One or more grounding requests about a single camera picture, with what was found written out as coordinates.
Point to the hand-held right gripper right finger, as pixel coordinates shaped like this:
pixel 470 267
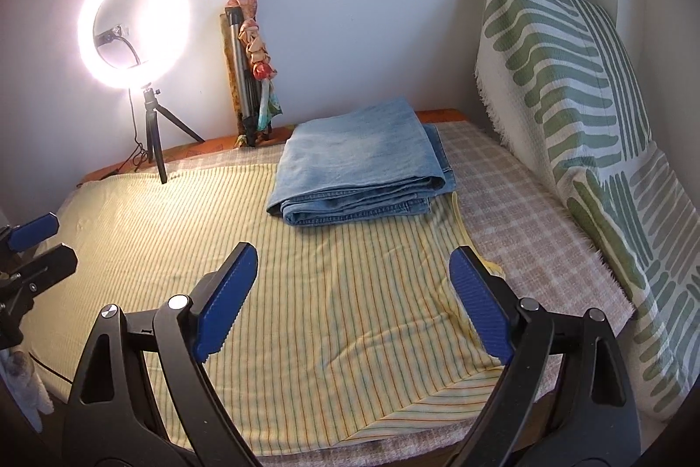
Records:
pixel 481 308

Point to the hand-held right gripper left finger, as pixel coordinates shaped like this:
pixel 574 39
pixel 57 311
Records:
pixel 227 303

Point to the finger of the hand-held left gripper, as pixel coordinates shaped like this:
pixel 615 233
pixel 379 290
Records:
pixel 49 264
pixel 33 232

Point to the light blue denim pants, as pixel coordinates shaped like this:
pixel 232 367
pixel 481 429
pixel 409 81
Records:
pixel 355 155

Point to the yellow striped cloth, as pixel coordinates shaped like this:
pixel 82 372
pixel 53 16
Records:
pixel 328 292

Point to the pink checked blanket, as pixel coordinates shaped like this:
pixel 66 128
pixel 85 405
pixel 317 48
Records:
pixel 519 204

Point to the white crumpled cloth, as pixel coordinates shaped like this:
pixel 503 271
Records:
pixel 24 379

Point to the small black tripod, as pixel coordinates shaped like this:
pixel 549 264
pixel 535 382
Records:
pixel 153 139

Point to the black gooseneck phone holder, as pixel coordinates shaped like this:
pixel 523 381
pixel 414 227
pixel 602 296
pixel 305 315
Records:
pixel 109 33

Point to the brown patterned roll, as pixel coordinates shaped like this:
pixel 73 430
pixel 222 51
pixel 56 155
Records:
pixel 228 78

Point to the folded silver tripod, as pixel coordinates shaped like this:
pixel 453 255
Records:
pixel 240 62

